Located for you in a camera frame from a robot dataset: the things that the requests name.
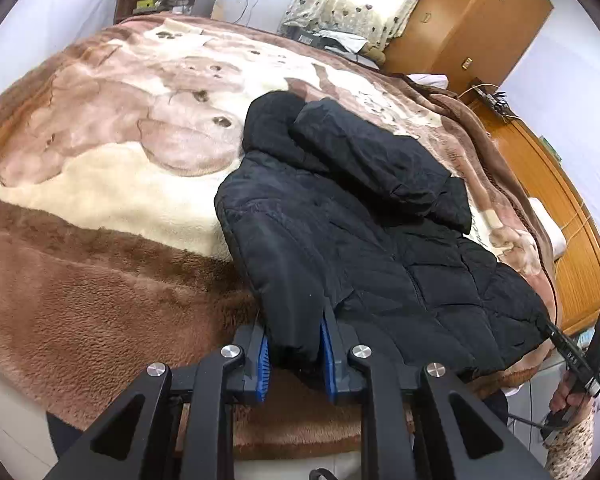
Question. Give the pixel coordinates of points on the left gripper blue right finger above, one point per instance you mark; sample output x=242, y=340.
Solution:
x=418, y=422

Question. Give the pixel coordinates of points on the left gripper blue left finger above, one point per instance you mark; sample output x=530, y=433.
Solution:
x=175, y=423

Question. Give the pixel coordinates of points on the black puffer jacket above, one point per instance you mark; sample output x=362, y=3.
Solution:
x=328, y=212

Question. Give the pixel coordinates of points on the person's right hand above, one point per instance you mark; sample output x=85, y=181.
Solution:
x=566, y=396

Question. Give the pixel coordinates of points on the wooden headboard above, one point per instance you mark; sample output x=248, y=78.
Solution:
x=541, y=176

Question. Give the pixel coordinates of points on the brown bear print blanket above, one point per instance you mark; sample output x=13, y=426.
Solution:
x=111, y=252

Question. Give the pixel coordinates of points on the white pillow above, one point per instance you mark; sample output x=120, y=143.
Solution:
x=439, y=81

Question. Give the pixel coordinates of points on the wooden wardrobe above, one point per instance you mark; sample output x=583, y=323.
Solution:
x=466, y=40

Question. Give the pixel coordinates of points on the black box with papers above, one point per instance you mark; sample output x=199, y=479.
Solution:
x=343, y=44

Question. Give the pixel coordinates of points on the dark wooden shelf desk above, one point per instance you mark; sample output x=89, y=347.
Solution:
x=128, y=8

